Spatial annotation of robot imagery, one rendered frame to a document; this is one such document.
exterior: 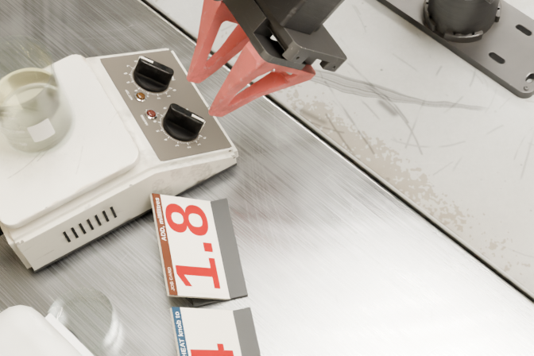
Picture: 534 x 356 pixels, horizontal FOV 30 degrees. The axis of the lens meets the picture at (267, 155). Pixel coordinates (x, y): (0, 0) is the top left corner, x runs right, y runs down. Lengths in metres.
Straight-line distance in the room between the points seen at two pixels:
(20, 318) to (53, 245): 0.64
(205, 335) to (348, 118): 0.24
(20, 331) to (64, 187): 0.60
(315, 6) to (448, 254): 0.26
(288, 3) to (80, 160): 0.23
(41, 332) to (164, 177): 0.63
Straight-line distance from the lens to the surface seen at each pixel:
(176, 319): 0.78
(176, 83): 0.87
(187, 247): 0.81
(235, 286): 0.82
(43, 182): 0.79
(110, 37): 0.96
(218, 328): 0.80
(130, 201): 0.82
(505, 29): 0.94
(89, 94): 0.82
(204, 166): 0.83
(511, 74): 0.91
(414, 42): 0.93
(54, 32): 0.98
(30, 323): 0.19
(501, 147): 0.89
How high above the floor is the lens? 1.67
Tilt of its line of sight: 62 degrees down
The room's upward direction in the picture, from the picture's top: 8 degrees counter-clockwise
